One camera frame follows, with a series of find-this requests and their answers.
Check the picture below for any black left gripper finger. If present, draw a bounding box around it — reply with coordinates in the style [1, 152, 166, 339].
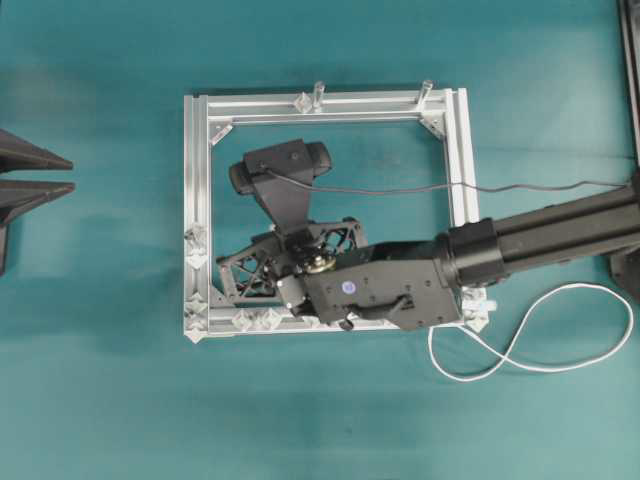
[1, 180, 75, 274]
[1, 130, 73, 173]

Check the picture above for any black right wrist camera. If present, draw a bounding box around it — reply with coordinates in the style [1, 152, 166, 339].
[229, 139, 332, 234]

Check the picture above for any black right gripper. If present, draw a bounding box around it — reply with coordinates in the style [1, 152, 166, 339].
[216, 217, 367, 303]

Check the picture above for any clear pin near frame corner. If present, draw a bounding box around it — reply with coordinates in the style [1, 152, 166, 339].
[416, 79, 434, 110]

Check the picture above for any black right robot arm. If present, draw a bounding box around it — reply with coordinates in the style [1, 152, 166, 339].
[216, 175, 639, 330]

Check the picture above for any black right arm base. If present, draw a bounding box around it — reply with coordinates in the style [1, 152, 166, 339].
[608, 250, 640, 302]

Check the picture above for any square aluminium extrusion frame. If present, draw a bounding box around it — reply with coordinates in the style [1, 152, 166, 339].
[183, 84, 479, 341]

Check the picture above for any clear pin near frame middle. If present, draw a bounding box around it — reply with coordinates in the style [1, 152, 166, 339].
[312, 81, 325, 111]

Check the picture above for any white cable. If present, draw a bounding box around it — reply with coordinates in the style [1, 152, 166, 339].
[427, 282, 635, 383]

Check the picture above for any thin black camera cable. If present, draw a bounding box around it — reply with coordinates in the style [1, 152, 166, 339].
[263, 166, 632, 195]

